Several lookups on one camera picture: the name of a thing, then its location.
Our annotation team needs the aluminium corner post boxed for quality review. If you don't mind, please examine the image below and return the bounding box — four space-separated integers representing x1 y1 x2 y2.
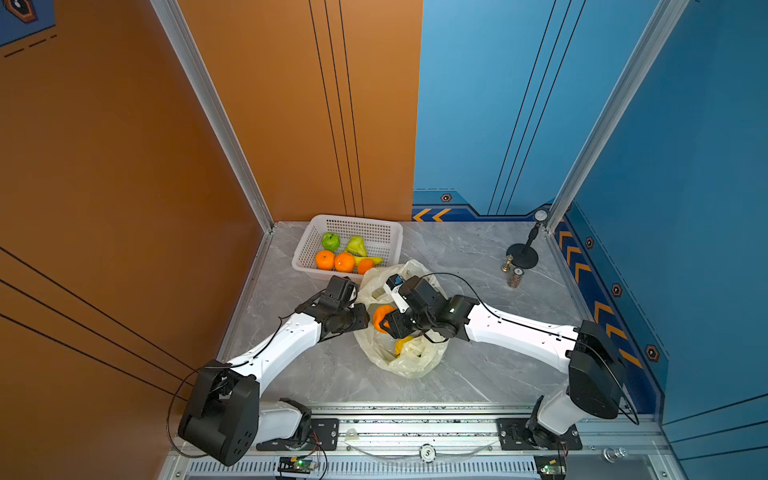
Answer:
545 0 689 234
150 0 274 234

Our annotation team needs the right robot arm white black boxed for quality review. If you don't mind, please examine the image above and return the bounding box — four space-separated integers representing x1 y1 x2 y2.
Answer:
374 275 639 450

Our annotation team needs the left green circuit board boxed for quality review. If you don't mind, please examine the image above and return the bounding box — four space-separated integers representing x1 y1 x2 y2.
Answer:
275 457 322 479

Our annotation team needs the black round-base lamp stand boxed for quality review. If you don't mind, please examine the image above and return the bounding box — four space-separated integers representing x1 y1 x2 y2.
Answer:
506 208 549 269

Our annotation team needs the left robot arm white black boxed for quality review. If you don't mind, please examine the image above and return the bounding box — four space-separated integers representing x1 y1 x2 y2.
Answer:
177 276 369 466

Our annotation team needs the left aluminium corner post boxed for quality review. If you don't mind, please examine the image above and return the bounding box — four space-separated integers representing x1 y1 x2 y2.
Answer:
150 0 274 234

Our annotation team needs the right circuit board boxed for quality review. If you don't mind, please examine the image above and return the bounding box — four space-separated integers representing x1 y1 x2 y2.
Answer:
534 456 567 480

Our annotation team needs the yellow banana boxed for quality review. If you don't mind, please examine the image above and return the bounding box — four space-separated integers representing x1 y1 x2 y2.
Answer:
356 257 383 266

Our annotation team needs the yellowish translucent plastic bag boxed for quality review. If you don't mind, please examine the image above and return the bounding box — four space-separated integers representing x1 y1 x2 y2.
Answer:
352 259 450 379

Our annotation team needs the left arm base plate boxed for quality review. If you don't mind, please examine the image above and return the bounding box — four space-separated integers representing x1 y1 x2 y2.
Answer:
256 417 340 452

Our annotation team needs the white perforated plastic basket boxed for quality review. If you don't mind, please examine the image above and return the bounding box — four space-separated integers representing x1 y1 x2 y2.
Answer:
292 215 403 282

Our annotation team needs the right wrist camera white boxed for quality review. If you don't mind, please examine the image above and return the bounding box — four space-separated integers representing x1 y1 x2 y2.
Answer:
385 274 409 313

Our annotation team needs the yellow lemon fruit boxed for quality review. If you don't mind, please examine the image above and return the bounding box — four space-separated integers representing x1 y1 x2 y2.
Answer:
394 336 414 357

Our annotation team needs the right aluminium corner post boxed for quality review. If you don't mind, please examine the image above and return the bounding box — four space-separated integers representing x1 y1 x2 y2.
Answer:
545 0 689 234

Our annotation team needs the brown patterned cylinder can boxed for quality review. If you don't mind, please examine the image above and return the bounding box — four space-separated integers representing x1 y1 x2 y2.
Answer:
507 267 525 289

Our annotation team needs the orange fruit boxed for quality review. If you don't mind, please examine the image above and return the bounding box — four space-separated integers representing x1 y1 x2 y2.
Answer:
334 252 356 273
315 250 335 271
373 305 397 334

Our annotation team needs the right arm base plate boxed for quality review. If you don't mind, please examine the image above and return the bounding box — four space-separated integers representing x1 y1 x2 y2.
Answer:
496 417 583 453

